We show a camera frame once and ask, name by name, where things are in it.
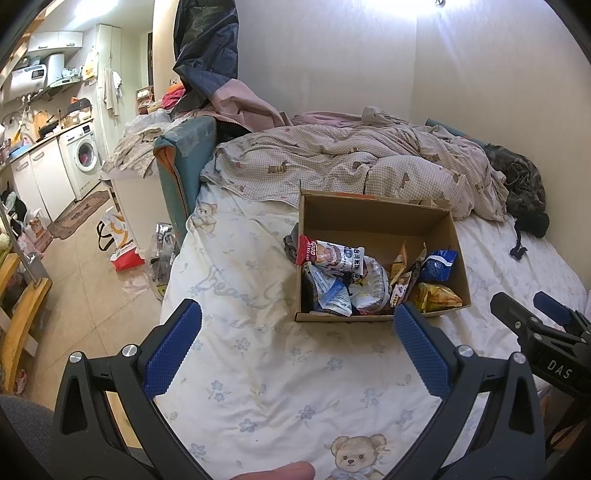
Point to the white water heater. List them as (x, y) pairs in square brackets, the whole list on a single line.
[(37, 74)]

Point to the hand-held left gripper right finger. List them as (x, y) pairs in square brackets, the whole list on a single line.
[(422, 350)]

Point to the beige crumpled cloth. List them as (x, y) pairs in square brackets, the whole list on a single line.
[(383, 115)]

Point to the dark blue jacket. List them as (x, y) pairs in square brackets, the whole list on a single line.
[(207, 41)]

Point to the pink cloth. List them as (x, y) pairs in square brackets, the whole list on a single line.
[(249, 106)]

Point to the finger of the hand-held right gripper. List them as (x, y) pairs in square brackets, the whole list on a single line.
[(512, 314), (554, 309)]

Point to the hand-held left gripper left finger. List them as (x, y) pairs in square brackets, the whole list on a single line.
[(171, 350)]

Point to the silver plastic bag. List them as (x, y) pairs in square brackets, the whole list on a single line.
[(161, 263)]

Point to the red cartoon snack packet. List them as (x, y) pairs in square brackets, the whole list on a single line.
[(328, 254)]

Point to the grey crumpled cloth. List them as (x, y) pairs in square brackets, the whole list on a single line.
[(291, 247)]

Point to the orange peanut snack packet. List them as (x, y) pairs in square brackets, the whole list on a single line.
[(400, 263)]

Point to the person's left hand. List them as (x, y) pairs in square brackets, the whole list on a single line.
[(272, 473)]

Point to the red paper bag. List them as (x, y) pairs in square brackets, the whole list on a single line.
[(127, 261)]

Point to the pink blanket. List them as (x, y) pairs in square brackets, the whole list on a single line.
[(328, 120)]

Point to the white hanging towel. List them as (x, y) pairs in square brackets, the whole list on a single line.
[(110, 92)]

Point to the checkered duvet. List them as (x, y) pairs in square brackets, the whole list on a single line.
[(346, 161)]

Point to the white shopping bag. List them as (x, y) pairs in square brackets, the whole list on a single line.
[(115, 230)]

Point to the brown floor mat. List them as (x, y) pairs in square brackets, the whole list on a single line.
[(78, 214)]

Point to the patterned cloth pile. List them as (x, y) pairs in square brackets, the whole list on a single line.
[(138, 143)]

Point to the white red-edged snack packet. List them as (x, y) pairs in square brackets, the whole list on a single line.
[(369, 286)]

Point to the cardboard box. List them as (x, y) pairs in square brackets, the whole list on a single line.
[(369, 217)]

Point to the white storage cabinet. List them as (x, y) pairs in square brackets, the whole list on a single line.
[(134, 207)]

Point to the camouflage garment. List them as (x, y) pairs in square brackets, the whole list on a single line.
[(517, 175)]

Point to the white washing machine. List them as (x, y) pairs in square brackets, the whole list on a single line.
[(83, 157)]

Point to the small brown snack packet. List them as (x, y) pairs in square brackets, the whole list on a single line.
[(406, 288)]

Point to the wooden frame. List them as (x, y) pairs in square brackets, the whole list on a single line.
[(23, 314)]

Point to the yellow snack packet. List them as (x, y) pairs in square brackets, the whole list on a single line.
[(434, 297)]

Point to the blue white snack packet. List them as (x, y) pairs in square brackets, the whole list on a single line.
[(332, 295)]

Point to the white kitchen cabinet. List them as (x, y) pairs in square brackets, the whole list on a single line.
[(41, 180)]

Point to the white floral bed sheet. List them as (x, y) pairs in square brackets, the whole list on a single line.
[(258, 369)]

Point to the teal pillow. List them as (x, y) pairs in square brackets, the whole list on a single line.
[(455, 134)]

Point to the person's grey clothing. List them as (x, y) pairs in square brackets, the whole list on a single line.
[(23, 438)]

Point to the dark blue snack packet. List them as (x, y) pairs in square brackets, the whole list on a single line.
[(438, 265)]

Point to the teal padded headboard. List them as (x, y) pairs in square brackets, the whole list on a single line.
[(184, 157)]

